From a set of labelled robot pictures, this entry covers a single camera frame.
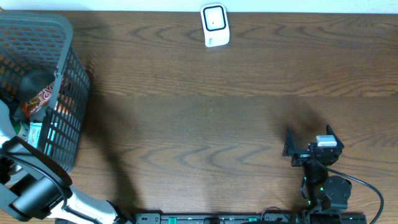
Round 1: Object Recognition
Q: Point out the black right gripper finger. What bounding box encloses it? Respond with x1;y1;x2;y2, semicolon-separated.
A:
282;128;295;157
326;124;345;149

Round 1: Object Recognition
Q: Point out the red snack wrapper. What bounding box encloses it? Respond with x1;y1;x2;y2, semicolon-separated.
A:
21;82;70;118

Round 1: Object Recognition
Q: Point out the mint green wipes pack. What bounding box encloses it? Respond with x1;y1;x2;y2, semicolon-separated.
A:
27;122;55;155

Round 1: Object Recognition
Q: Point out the green lid jar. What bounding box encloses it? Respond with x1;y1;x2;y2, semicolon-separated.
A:
11;121;29;141

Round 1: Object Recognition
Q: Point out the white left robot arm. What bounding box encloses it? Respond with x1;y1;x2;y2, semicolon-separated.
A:
1;102;135;223

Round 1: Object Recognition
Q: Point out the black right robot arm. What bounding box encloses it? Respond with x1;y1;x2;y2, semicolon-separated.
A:
284;125;352;220

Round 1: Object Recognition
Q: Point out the white barcode scanner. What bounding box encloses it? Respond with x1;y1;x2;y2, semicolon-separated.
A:
200;3;230;48

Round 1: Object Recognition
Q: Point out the dark grey plastic basket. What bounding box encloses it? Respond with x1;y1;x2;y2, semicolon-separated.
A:
1;11;90;172

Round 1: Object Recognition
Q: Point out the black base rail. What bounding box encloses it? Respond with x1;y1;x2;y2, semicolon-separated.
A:
134;212;367;224

